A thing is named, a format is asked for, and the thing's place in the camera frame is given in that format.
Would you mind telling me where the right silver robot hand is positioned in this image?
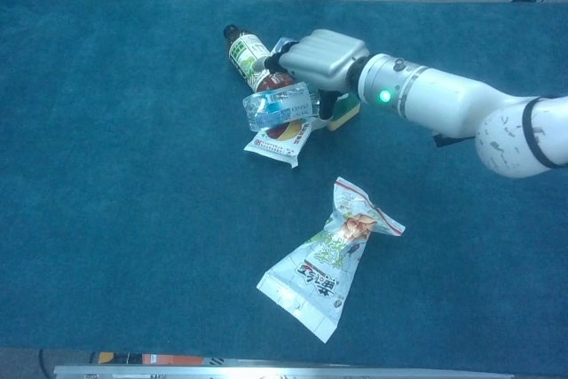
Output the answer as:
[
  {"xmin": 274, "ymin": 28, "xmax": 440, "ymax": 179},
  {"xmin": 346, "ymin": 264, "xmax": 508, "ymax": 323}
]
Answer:
[{"xmin": 252, "ymin": 28, "xmax": 370, "ymax": 122}]

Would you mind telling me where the clear plastic box with label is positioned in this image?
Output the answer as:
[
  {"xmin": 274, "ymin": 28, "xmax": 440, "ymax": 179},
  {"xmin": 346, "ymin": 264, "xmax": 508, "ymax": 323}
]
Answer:
[{"xmin": 270, "ymin": 36, "xmax": 298, "ymax": 59}]

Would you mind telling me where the green and yellow sponge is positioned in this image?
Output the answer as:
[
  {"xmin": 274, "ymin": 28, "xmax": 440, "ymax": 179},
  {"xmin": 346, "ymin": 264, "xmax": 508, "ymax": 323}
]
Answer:
[{"xmin": 327, "ymin": 93, "xmax": 361, "ymax": 133}]

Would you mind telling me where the clear water bottle white cap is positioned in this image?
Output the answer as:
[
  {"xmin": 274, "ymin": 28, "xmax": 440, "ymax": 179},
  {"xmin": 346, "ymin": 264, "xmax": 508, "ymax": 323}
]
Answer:
[{"xmin": 241, "ymin": 81, "xmax": 320, "ymax": 133}]

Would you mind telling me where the brown tea bottle green label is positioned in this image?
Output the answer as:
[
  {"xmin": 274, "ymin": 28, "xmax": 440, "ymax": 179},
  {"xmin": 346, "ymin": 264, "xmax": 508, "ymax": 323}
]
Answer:
[{"xmin": 222, "ymin": 23, "xmax": 296, "ymax": 94}]

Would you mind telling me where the small white snack packet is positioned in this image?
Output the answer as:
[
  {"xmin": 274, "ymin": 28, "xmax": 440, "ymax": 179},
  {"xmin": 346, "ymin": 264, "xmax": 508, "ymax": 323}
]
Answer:
[{"xmin": 242, "ymin": 119, "xmax": 327, "ymax": 170}]

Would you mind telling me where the large white snack bag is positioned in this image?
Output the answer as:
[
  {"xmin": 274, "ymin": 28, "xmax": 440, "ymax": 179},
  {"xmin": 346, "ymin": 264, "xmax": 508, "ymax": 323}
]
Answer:
[{"xmin": 256, "ymin": 177, "xmax": 406, "ymax": 344}]

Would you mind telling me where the blue felt table cover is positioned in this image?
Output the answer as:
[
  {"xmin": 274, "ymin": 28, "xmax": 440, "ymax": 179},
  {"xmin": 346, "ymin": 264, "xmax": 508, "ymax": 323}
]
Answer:
[{"xmin": 0, "ymin": 0, "xmax": 568, "ymax": 375}]

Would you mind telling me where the orange flat object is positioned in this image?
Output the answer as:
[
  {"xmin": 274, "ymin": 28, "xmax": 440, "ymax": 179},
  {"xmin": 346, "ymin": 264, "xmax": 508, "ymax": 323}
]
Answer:
[{"xmin": 141, "ymin": 353, "xmax": 205, "ymax": 366}]

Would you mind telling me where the aluminium rail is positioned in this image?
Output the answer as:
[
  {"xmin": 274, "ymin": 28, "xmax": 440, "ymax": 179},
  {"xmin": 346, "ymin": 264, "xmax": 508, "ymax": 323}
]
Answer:
[{"xmin": 52, "ymin": 363, "xmax": 516, "ymax": 379}]

